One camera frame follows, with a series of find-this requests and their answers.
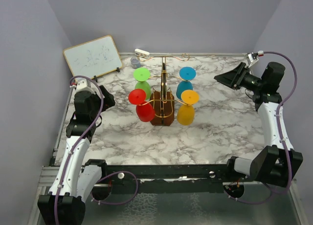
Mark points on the white whiteboard eraser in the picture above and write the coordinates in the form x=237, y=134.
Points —
x=141, y=53

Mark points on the small framed whiteboard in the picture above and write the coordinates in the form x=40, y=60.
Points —
x=94, y=58

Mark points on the green wine glass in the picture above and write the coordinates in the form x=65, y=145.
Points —
x=141, y=75

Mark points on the blue wine glass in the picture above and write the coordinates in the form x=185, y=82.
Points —
x=186, y=74

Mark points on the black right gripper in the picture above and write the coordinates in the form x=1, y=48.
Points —
x=227, y=78

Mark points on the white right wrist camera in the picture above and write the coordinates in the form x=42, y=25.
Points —
x=253, y=58

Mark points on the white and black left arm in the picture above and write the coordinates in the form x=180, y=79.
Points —
x=65, y=203

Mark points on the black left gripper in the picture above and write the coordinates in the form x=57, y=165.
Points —
x=108, y=101

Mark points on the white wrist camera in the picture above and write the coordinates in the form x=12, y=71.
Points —
x=253, y=58
x=82, y=85

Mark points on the small grey blue cup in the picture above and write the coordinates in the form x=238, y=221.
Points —
x=135, y=62

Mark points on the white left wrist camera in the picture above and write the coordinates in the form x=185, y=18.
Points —
x=82, y=85

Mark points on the yellow wine glass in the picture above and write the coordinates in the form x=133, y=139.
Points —
x=186, y=112

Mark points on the gold wire glass rack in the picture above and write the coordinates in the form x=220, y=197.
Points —
x=162, y=98

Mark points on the red wine glass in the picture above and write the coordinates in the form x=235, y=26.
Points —
x=144, y=109

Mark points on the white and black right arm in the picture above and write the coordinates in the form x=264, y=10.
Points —
x=278, y=162

